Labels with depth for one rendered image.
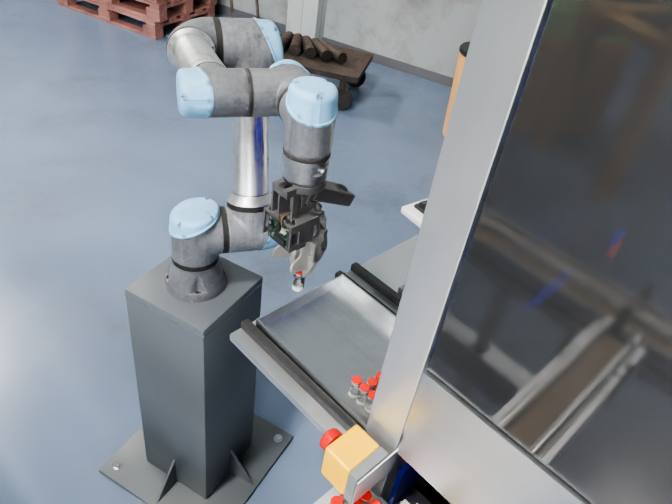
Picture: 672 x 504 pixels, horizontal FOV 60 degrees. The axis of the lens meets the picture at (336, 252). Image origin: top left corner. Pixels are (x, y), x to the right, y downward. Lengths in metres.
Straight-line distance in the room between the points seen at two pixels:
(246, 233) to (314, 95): 0.62
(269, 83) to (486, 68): 0.42
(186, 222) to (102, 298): 1.37
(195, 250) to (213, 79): 0.57
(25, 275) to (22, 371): 0.55
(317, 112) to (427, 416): 0.46
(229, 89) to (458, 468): 0.65
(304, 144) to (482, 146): 0.33
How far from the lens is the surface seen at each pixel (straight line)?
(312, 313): 1.34
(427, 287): 0.75
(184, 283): 1.47
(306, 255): 1.01
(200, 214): 1.38
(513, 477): 0.83
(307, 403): 1.18
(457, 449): 0.87
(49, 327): 2.62
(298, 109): 0.85
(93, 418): 2.29
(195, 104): 0.92
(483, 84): 0.62
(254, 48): 1.30
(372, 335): 1.32
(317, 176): 0.91
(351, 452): 0.95
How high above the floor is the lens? 1.82
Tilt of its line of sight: 38 degrees down
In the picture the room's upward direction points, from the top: 9 degrees clockwise
